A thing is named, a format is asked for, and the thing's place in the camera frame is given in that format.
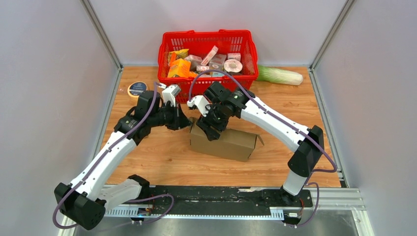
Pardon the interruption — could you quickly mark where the yellow snack bag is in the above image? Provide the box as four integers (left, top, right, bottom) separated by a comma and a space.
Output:
167, 49, 189, 66

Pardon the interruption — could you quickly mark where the green napa cabbage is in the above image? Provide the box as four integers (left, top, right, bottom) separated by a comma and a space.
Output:
257, 65, 303, 86

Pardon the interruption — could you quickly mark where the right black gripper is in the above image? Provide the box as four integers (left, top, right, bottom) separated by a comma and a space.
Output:
196, 104, 229, 141

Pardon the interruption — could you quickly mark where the orange snack box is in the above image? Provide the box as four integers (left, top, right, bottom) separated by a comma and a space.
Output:
167, 59, 191, 78

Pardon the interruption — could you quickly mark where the white slotted cable duct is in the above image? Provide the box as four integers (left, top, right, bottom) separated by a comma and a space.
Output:
104, 208, 285, 220

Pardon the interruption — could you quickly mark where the beige carton box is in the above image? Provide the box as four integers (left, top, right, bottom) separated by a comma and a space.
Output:
209, 54, 227, 70

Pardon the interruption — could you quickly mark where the large cardboard sheet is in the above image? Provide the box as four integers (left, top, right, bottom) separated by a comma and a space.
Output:
190, 118, 265, 162

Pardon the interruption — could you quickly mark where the pink white long box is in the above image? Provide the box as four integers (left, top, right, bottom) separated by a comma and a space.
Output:
200, 45, 218, 66

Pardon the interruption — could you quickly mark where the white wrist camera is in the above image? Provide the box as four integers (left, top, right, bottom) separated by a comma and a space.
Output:
187, 95, 210, 117
158, 83, 181, 107

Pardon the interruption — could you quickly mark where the small pink box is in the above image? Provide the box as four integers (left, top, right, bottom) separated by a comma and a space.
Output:
227, 53, 241, 61

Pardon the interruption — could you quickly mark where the yellow tape roll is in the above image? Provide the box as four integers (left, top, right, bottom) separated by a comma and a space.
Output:
127, 81, 148, 98

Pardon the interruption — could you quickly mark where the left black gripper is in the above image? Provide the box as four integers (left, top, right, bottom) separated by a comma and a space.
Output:
149, 102, 193, 131

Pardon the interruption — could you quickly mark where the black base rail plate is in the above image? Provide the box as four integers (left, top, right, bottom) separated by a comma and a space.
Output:
133, 185, 314, 217

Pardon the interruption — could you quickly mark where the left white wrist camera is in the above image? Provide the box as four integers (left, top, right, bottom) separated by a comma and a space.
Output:
158, 83, 181, 107

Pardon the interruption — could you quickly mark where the red plastic shopping basket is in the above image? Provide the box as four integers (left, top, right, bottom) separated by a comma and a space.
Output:
157, 29, 259, 103

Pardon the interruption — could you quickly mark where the grey white box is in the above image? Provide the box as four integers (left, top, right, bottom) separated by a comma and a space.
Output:
185, 55, 203, 71

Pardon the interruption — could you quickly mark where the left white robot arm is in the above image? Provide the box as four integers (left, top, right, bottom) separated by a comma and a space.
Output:
53, 85, 191, 230

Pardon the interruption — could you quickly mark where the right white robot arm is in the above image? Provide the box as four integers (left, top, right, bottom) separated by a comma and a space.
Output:
187, 82, 324, 206

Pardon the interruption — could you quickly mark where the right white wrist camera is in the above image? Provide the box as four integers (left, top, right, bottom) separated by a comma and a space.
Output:
187, 95, 210, 117

